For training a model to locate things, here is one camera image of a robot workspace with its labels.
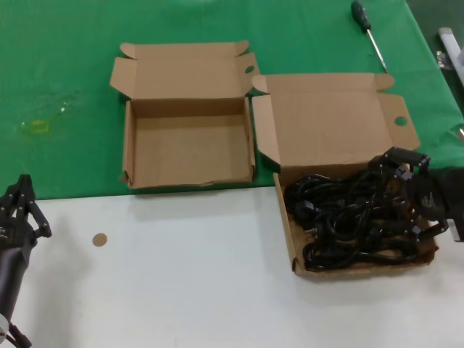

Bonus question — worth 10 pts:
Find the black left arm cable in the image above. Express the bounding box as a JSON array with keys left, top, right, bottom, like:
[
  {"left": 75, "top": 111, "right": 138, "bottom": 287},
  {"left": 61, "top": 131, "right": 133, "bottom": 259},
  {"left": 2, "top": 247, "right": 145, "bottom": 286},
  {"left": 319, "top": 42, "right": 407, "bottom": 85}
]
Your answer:
[{"left": 6, "top": 320, "right": 33, "bottom": 348}]

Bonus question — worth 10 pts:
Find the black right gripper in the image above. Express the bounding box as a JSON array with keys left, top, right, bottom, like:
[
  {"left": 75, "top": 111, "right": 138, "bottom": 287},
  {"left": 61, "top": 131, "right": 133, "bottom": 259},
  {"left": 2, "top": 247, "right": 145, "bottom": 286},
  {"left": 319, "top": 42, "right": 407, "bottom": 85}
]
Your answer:
[{"left": 368, "top": 146, "right": 452, "bottom": 249}]

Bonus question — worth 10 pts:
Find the grey aluminium profile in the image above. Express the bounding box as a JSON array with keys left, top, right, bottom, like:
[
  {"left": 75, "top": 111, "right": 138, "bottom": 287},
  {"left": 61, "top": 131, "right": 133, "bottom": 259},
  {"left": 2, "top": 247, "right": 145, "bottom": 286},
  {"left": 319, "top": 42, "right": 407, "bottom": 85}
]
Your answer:
[{"left": 437, "top": 28, "right": 464, "bottom": 72}]

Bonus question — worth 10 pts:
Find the cardboard box with torn corner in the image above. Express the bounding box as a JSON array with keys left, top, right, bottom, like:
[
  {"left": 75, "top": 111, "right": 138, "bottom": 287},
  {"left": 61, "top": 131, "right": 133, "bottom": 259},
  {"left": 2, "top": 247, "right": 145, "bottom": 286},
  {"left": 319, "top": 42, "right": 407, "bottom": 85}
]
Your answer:
[{"left": 109, "top": 39, "right": 261, "bottom": 190}]

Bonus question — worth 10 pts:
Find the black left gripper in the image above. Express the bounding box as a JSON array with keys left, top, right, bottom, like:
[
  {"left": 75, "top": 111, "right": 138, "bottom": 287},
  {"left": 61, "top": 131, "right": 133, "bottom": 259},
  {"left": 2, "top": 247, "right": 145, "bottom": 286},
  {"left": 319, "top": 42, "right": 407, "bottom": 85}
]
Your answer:
[{"left": 0, "top": 173, "right": 53, "bottom": 253}]

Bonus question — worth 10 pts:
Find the cardboard box with round hole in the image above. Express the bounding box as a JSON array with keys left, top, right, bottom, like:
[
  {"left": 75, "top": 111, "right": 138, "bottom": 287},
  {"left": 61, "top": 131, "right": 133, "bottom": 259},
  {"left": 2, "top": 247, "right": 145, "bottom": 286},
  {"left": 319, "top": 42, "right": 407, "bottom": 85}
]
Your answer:
[{"left": 250, "top": 72, "right": 439, "bottom": 280}]

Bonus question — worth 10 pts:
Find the green tablecloth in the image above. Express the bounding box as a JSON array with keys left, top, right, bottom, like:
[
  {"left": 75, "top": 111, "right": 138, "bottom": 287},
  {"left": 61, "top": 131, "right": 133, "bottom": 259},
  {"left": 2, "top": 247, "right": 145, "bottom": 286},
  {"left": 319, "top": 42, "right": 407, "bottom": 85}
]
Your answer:
[{"left": 0, "top": 0, "right": 464, "bottom": 202}]

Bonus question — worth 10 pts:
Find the green handled screwdriver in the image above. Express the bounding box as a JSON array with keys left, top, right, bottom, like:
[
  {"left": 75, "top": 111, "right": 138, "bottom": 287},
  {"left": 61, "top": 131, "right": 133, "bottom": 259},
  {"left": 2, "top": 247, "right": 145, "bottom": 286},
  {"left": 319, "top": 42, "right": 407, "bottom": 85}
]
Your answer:
[{"left": 350, "top": 1, "right": 389, "bottom": 73}]

